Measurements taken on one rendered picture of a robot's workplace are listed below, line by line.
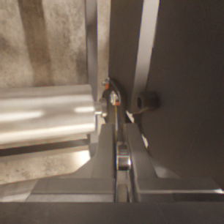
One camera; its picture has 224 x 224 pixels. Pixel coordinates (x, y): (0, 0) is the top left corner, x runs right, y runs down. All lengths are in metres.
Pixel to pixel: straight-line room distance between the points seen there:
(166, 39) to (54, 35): 1.03
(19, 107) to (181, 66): 0.28
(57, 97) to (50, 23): 0.90
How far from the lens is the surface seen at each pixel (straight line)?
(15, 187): 0.57
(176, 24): 0.19
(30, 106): 0.33
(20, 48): 1.24
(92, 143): 1.13
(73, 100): 0.32
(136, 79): 0.29
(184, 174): 0.18
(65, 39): 1.19
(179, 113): 0.18
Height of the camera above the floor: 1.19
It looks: 57 degrees down
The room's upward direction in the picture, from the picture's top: 154 degrees clockwise
